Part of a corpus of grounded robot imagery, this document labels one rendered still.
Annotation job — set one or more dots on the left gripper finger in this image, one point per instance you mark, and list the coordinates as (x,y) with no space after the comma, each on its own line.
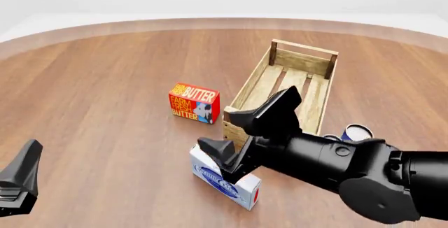
(26,165)

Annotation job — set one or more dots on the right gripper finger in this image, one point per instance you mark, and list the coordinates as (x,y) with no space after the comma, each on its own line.
(218,150)
(249,120)

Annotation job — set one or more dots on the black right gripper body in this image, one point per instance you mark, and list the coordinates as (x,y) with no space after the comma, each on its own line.
(241,167)

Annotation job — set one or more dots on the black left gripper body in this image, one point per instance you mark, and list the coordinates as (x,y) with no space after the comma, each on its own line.
(15,203)

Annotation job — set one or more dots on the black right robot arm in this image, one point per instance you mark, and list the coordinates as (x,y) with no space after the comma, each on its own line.
(350,165)

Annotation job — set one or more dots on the wooden slat tray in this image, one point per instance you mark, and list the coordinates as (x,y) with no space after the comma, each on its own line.
(266,81)

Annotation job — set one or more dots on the white and blue cream cheese box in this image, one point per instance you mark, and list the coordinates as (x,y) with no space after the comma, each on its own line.
(241,188)

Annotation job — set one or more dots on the red butter box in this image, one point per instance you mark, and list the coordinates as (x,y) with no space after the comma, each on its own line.
(192,102)

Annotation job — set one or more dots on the blue tin with white lid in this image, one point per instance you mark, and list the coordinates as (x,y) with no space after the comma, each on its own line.
(358,132)

